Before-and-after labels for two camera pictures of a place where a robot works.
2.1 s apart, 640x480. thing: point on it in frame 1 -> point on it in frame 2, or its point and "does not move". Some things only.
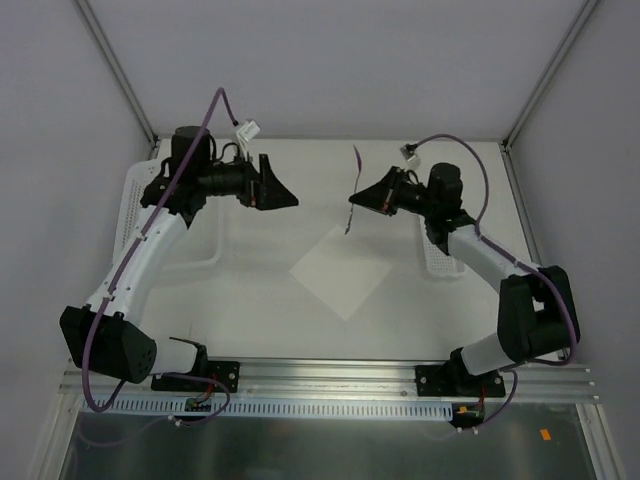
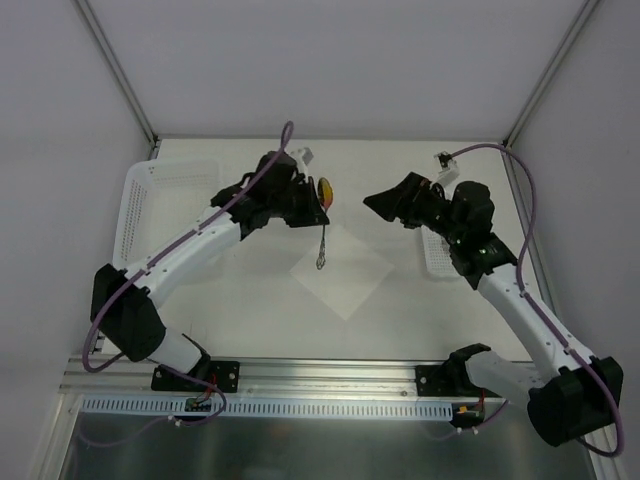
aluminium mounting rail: (129, 379) does not move
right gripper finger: (375, 195) -> (409, 201)
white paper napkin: (341, 271) does not move
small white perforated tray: (439, 263) does not move
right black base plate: (444, 380) does not move
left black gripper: (255, 183) -> (304, 201)
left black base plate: (227, 371) does not move
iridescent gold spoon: (359, 167) -> (325, 197)
